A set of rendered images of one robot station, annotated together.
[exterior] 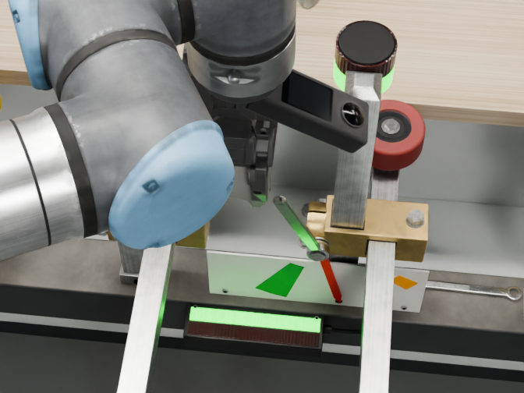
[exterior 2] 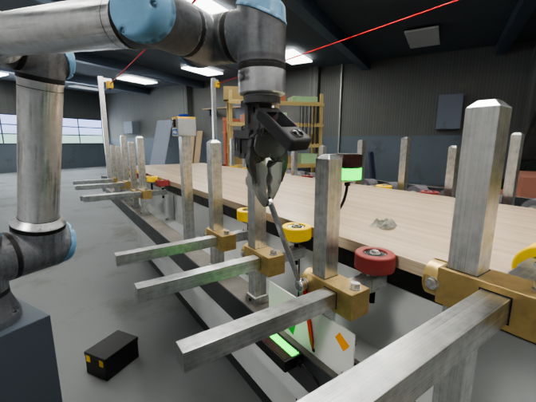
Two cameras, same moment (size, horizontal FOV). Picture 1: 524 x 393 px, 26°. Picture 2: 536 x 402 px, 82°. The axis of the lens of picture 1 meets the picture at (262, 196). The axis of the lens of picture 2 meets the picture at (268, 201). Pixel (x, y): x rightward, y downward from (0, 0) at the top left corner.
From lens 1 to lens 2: 0.96 m
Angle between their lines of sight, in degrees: 59
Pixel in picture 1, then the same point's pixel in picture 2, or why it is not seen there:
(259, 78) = (249, 77)
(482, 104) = not seen: hidden behind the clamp
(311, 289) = (302, 331)
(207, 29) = (229, 35)
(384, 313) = (294, 305)
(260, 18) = (248, 34)
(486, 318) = not seen: outside the picture
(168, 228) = (126, 17)
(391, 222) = (341, 284)
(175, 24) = (217, 27)
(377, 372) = (258, 317)
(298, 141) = not seen: hidden behind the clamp
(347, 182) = (317, 232)
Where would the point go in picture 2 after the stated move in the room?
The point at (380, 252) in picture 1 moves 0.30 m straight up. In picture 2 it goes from (324, 292) to (330, 122)
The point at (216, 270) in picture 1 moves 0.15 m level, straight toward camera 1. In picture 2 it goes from (271, 298) to (220, 324)
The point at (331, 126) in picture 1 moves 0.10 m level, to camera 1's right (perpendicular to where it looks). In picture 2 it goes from (280, 127) to (325, 125)
